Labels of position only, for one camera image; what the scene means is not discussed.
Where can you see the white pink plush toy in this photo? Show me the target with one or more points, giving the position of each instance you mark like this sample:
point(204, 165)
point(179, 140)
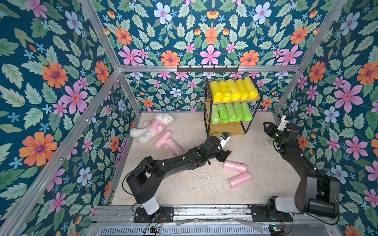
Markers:
point(152, 129)

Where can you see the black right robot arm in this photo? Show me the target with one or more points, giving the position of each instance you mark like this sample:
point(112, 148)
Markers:
point(317, 193)

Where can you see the pink trash bag roll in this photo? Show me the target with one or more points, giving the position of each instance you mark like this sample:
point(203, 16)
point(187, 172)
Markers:
point(240, 180)
point(175, 148)
point(162, 139)
point(235, 166)

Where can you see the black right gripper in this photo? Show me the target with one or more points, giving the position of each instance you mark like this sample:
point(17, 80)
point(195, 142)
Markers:
point(271, 128)

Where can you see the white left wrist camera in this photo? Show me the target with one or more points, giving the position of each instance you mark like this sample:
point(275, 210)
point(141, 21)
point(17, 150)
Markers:
point(224, 138)

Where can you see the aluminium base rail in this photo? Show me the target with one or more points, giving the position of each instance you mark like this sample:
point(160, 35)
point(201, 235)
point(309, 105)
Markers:
point(207, 220)

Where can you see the wooden shelf with black frame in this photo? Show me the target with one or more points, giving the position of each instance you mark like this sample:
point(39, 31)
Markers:
point(233, 128)

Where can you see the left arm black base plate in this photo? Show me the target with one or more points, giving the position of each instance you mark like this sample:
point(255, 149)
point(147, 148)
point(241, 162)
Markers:
point(164, 215)

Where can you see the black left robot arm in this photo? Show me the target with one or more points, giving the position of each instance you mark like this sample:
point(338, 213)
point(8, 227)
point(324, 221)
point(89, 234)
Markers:
point(145, 179)

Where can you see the green trash bag roll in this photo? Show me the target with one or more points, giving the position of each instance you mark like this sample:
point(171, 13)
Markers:
point(231, 112)
point(223, 113)
point(238, 111)
point(215, 118)
point(246, 112)

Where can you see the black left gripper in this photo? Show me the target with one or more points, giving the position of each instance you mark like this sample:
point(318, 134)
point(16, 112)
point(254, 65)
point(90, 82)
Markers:
point(223, 156)

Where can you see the black wall hook rail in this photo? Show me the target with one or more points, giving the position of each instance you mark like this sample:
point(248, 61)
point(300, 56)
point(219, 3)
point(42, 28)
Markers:
point(202, 68)

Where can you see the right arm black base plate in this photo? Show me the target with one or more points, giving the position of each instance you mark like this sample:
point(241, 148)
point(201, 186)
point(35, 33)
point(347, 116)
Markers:
point(270, 213)

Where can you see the yellow trash bag roll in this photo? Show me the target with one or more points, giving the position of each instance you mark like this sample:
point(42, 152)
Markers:
point(216, 91)
point(234, 90)
point(253, 93)
point(226, 95)
point(243, 89)

